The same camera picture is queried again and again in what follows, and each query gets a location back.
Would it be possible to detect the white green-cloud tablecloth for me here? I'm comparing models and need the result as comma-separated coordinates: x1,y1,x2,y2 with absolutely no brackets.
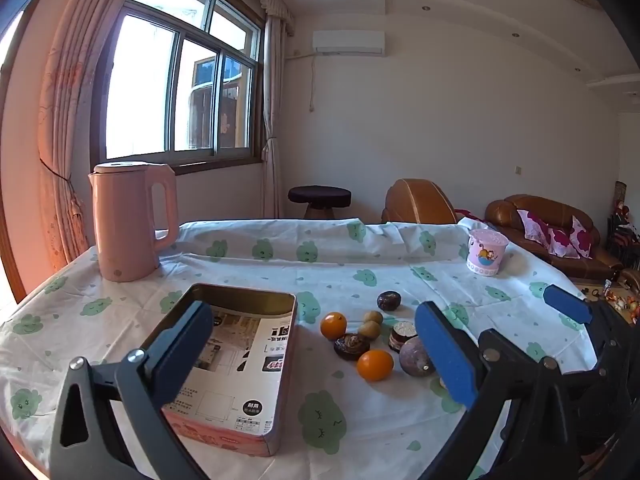
0,217,616,480

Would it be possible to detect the floral magenta cushion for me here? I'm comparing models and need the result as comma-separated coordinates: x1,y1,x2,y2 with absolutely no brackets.
516,209,553,243
547,215,593,260

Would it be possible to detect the narrow pink curtain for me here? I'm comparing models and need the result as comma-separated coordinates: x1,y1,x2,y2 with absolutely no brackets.
262,15,288,220

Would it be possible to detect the rectangular metal tin box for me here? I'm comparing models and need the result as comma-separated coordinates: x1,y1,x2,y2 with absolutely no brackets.
135,283,298,457

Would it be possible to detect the cluttered coffee table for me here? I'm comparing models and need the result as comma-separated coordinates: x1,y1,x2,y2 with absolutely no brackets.
572,267,640,323

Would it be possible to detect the purple-brown passion fruit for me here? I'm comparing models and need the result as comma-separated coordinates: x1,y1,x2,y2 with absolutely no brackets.
398,336,437,377

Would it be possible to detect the pink cartoon plastic cup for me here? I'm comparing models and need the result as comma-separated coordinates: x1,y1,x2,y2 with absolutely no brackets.
466,229,509,277

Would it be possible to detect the white wall air conditioner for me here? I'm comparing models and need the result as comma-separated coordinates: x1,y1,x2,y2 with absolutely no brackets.
312,30,387,56

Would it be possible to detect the brown leather armchair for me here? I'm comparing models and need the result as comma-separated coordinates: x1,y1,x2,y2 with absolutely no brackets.
381,178,458,225

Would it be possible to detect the pink electric kettle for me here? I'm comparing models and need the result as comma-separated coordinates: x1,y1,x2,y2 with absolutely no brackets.
88,161,180,282

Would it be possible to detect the brown leather sofa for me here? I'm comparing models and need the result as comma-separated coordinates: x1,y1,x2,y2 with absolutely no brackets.
484,194,623,281

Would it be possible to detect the wide pink curtain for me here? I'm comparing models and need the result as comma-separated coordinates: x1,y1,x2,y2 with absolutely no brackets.
37,0,151,271

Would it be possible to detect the dark display shelf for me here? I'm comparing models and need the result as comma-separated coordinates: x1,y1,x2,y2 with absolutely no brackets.
606,181,640,267

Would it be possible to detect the small smooth orange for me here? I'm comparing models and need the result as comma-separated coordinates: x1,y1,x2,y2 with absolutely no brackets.
320,311,349,341
356,349,395,382

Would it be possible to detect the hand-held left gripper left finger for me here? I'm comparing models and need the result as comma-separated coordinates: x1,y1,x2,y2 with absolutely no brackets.
47,300,216,480

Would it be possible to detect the dark round stool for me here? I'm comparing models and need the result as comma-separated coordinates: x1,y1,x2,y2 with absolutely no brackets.
288,185,352,220

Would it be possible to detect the white cloth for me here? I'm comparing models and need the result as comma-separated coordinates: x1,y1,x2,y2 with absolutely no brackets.
455,207,488,227

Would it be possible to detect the sliding glass window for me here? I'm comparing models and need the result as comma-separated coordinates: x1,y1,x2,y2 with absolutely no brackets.
90,0,266,176

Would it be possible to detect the brown wooden door frame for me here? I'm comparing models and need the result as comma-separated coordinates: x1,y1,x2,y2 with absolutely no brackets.
0,195,28,306

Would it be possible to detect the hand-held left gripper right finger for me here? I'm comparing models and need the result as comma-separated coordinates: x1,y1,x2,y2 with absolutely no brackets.
414,301,592,480

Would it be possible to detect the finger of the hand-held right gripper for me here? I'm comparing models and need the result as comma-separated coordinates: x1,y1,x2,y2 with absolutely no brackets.
544,284,640,362
565,355,640,461

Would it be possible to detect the printed paper sheet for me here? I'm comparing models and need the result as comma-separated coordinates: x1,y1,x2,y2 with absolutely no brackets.
162,305,296,433

